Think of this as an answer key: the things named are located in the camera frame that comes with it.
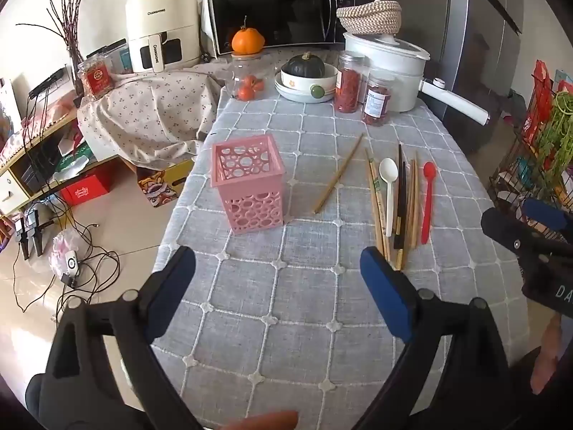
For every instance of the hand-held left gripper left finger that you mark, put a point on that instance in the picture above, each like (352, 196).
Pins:
(172, 286)

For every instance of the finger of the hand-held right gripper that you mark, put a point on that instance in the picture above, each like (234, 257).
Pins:
(544, 212)
(506, 228)

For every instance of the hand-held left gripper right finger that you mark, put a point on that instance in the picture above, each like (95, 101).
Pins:
(385, 291)

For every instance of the brown wooden chopstick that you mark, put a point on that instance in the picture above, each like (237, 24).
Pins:
(415, 197)
(408, 228)

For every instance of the bamboo chopstick green print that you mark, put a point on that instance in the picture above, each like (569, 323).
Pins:
(381, 219)
(375, 201)

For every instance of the red plastic spoon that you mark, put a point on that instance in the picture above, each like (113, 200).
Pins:
(428, 197)

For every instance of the white plastic spoon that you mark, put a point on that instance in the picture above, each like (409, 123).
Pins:
(387, 172)

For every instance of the plain wooden chopstick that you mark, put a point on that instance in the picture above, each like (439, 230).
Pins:
(338, 174)

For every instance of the pink perforated utensil holder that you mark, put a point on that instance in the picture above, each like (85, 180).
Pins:
(246, 183)

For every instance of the person's right hand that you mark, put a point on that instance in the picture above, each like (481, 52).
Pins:
(547, 354)

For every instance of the person's left hand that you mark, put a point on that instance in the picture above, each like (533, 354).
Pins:
(264, 422)

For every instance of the grey checked tablecloth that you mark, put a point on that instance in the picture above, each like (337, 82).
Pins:
(268, 300)

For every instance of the white power adapter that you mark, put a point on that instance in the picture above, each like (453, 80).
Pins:
(71, 265)

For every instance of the colourful printed carton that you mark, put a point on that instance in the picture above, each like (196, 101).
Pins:
(163, 183)

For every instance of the dark clothing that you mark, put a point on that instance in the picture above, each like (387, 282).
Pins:
(523, 394)

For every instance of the pink white plastic bag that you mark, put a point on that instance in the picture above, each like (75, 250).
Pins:
(65, 244)

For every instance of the red snack packet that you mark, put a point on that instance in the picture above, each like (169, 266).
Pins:
(542, 94)

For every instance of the red gift box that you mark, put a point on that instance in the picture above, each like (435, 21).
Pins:
(85, 190)

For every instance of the grey refrigerator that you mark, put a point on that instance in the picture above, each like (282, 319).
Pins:
(474, 53)

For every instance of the floral beige cloth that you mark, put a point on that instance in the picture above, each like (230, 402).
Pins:
(152, 112)

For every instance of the labelled jar of dried fruit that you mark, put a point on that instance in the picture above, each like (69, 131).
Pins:
(377, 98)

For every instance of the wooden low shelf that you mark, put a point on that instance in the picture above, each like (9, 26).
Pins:
(27, 161)

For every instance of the white electric cooking pot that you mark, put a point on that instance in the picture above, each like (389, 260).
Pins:
(394, 67)

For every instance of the jar of red goji berries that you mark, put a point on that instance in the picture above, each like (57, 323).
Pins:
(349, 85)

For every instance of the glass jar with small tomatoes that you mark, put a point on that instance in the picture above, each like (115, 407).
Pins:
(247, 83)

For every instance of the red tea jar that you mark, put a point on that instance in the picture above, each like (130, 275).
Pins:
(95, 78)

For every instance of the white flowered bowl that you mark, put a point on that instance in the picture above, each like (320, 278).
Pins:
(295, 84)

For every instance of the clear plastic storage box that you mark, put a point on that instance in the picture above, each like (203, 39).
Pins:
(118, 58)

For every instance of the dark green squash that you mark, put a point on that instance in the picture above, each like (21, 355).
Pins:
(303, 66)

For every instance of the orange persimmon fruit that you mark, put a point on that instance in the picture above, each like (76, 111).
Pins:
(247, 41)

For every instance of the cream air fryer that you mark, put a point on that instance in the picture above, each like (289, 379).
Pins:
(163, 22)

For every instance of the dried branch bundle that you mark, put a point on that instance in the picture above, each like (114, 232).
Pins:
(67, 22)

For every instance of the black microwave oven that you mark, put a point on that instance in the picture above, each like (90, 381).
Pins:
(277, 9)

